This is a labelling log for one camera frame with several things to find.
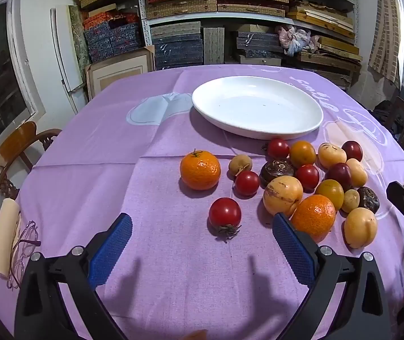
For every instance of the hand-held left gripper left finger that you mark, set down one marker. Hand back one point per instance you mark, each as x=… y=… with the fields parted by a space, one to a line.
x=111 y=251

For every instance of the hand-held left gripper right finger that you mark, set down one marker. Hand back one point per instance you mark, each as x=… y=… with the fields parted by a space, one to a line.
x=294 y=255

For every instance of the dark brown passion fruit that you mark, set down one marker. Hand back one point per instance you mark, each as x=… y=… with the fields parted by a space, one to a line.
x=368 y=198
x=276 y=173

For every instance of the large yellow pepino melon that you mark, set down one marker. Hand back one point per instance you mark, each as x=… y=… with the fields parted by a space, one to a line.
x=360 y=227

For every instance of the small pale yellow pepino melon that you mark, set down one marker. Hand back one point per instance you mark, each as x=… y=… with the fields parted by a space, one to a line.
x=357 y=173

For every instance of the small tan round fruit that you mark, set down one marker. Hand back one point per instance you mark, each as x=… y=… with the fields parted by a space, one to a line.
x=240 y=164
x=350 y=200

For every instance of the spotted yellow pepino melon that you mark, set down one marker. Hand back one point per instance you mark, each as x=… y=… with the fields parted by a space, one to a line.
x=282 y=194

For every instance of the dark red plum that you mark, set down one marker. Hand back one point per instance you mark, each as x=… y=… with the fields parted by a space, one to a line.
x=339 y=174
x=352 y=150

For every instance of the dark yellow tomato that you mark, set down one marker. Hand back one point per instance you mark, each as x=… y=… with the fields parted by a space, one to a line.
x=330 y=193

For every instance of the red tomato with green calyx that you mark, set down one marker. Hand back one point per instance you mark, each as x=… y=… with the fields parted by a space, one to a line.
x=225 y=216

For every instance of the yellow pepino melon with calyx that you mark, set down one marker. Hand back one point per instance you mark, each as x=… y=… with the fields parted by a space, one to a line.
x=332 y=155

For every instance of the orange mandarin with stem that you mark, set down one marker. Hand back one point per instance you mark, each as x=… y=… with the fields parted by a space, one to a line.
x=200 y=170

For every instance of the white oval plate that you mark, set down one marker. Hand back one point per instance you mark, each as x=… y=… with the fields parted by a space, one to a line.
x=258 y=106

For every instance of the person's left hand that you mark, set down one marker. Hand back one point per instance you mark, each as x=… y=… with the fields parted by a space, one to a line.
x=195 y=335

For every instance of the printed purple tablecloth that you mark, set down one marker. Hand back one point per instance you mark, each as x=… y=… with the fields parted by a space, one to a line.
x=152 y=202

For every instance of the black bag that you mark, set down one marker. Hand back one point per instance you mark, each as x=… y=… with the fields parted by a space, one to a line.
x=386 y=111

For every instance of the purple framed eyeglasses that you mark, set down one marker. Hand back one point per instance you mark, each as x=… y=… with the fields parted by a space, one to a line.
x=23 y=251

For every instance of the orange tomato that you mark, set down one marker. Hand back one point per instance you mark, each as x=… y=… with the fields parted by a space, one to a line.
x=302 y=154

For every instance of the cream paper roll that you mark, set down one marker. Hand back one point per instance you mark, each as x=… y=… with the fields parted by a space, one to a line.
x=5 y=237

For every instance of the brown wooden chair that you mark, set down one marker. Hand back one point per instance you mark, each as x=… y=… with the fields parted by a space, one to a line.
x=14 y=141

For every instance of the brick pattern curtain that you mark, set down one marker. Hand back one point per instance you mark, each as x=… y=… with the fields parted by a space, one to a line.
x=386 y=32

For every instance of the cardboard box with framed board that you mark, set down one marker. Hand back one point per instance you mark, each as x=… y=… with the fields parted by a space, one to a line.
x=117 y=74

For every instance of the pink cloth bundle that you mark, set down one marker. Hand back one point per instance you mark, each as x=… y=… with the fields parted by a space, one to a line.
x=295 y=39

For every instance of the stack of yellow wooden boxes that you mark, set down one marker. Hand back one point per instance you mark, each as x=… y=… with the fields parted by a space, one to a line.
x=322 y=16

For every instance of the white panel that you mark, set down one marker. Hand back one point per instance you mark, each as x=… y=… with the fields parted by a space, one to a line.
x=64 y=49

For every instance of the stack of floral patterned boxes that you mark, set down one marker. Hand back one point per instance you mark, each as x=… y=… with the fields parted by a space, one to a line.
x=113 y=42

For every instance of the stack of dark blue boxes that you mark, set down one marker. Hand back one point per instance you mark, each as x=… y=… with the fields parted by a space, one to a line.
x=177 y=47
x=258 y=42

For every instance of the green marbled board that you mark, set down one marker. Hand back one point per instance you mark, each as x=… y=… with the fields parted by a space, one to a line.
x=78 y=35

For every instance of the grey wooden panel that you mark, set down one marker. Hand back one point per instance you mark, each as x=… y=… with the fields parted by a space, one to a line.
x=214 y=46

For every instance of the grey metal shelving rack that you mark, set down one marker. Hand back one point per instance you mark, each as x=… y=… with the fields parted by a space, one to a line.
x=141 y=7

